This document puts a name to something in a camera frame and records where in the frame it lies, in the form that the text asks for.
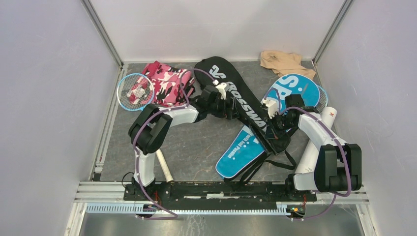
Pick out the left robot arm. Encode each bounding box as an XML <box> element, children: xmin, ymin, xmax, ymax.
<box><xmin>128</xmin><ymin>86</ymin><xmax>239</xmax><ymax>201</ymax></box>

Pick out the pink camouflage cloth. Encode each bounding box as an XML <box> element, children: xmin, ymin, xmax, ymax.
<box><xmin>141</xmin><ymin>61</ymin><xmax>195</xmax><ymax>107</ymax></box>

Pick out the blue Sport racket cover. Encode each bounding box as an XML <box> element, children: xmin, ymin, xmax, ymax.
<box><xmin>215</xmin><ymin>74</ymin><xmax>320</xmax><ymax>179</ymax></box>

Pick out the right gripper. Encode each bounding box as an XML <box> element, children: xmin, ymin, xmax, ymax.
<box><xmin>264</xmin><ymin>111</ymin><xmax>295</xmax><ymax>139</ymax></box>

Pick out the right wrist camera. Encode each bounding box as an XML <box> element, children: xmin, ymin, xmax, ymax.
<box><xmin>261</xmin><ymin>98</ymin><xmax>279</xmax><ymax>119</ymax></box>

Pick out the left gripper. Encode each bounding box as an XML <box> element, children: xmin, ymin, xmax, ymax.
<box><xmin>207</xmin><ymin>96</ymin><xmax>239</xmax><ymax>120</ymax></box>

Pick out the beige cloth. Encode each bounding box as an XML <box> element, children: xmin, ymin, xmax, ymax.
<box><xmin>260</xmin><ymin>51</ymin><xmax>316</xmax><ymax>80</ymax></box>

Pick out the black Crossway racket cover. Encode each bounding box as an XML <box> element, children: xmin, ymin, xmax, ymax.
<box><xmin>194</xmin><ymin>56</ymin><xmax>291</xmax><ymax>154</ymax></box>

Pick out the white shuttlecock tube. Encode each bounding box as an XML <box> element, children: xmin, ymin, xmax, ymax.
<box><xmin>295</xmin><ymin>107</ymin><xmax>337</xmax><ymax>174</ymax></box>

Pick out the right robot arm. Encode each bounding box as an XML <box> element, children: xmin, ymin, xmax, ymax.
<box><xmin>270</xmin><ymin>94</ymin><xmax>362</xmax><ymax>201</ymax></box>

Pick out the racket under blue cover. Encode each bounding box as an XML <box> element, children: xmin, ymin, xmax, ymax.
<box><xmin>317</xmin><ymin>85</ymin><xmax>328</xmax><ymax>112</ymax></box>

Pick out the blue frame badminton racket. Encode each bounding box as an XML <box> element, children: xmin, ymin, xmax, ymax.
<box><xmin>117</xmin><ymin>73</ymin><xmax>156</xmax><ymax>186</ymax></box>

